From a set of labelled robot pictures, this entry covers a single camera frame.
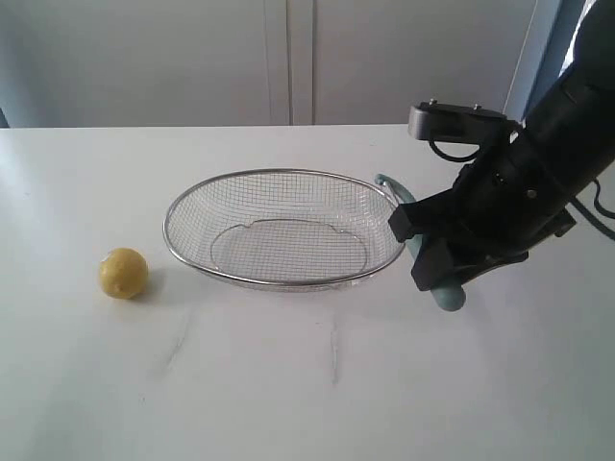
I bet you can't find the black braided cable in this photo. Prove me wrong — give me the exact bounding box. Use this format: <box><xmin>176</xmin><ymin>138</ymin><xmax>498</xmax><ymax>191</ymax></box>
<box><xmin>569</xmin><ymin>177</ymin><xmax>615</xmax><ymax>239</ymax></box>

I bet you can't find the teal handled peeler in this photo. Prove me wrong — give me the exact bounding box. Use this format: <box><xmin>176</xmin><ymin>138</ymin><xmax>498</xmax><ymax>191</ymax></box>
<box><xmin>375</xmin><ymin>174</ymin><xmax>466</xmax><ymax>312</ymax></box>

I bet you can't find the metal wire mesh basket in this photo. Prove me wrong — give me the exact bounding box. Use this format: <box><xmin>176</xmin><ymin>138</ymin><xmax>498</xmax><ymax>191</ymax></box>
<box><xmin>162</xmin><ymin>168</ymin><xmax>405</xmax><ymax>291</ymax></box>

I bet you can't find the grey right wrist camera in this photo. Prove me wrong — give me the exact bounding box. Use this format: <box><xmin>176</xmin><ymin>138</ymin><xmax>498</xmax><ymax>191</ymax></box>
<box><xmin>408</xmin><ymin>99</ymin><xmax>521</xmax><ymax>163</ymax></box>

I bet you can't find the yellow lemon with sticker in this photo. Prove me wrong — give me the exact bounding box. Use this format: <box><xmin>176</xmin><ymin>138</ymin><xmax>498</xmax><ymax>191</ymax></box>
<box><xmin>98</xmin><ymin>248</ymin><xmax>149</xmax><ymax>300</ymax></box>

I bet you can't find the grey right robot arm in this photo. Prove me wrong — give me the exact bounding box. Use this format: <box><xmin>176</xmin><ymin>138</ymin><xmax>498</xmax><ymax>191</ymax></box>
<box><xmin>389</xmin><ymin>1</ymin><xmax>614</xmax><ymax>291</ymax></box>

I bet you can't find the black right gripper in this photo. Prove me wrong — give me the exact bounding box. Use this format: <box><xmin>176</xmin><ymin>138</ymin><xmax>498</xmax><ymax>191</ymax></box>
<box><xmin>388</xmin><ymin>127</ymin><xmax>577</xmax><ymax>291</ymax></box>

